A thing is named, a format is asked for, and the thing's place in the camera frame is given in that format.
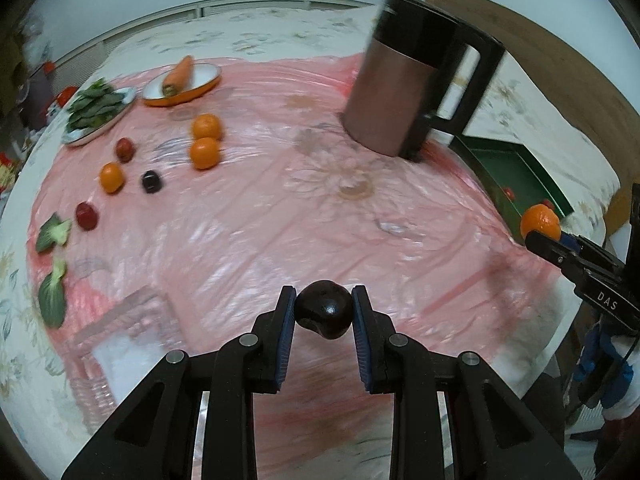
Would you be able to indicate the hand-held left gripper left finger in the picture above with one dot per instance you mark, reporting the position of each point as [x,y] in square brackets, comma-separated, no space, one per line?
[286,340]

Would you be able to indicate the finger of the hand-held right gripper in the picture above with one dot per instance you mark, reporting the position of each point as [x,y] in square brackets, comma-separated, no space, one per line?
[570,241]
[550,252]

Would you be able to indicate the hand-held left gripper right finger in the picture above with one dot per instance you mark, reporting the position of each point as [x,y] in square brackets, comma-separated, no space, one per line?
[361,340]

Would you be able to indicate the orange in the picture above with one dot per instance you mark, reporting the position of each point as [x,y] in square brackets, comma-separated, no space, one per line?
[540,220]
[204,153]
[207,126]
[111,178]

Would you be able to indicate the dark purple plum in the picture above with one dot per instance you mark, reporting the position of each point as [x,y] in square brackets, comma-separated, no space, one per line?
[322,307]
[150,181]

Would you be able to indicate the green tray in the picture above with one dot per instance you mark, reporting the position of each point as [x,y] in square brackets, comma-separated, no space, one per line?
[505,165]

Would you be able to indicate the person's right hand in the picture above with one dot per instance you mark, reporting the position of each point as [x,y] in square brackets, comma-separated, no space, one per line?
[622,360]

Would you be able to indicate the pink plastic sheet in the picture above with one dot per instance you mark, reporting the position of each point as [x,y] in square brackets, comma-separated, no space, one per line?
[250,220]

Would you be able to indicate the clear plastic container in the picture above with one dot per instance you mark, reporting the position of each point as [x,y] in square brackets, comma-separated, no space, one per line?
[125,320]

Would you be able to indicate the wooden headboard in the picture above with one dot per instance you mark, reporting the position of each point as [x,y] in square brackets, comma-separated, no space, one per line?
[550,50]

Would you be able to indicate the black and copper kettle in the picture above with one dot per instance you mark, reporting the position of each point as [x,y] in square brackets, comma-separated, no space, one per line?
[390,90]

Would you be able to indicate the bok choy piece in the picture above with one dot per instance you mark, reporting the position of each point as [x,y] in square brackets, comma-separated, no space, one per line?
[52,232]
[52,295]

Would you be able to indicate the orange-rimmed plate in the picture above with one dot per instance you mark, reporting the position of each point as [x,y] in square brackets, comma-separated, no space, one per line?
[200,80]

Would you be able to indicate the white plate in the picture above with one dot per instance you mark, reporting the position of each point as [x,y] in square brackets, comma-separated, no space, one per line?
[120,110]

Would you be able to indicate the carrot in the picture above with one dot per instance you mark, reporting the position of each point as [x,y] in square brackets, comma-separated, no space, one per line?
[177,76]

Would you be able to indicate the pile of green leaves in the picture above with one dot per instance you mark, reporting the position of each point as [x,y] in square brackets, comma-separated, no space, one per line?
[95,105]

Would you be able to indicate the floral bed quilt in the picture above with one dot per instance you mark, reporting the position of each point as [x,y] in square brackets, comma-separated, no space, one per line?
[300,30]

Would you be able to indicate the red plastic item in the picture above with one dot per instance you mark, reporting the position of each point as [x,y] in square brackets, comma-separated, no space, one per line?
[64,96]

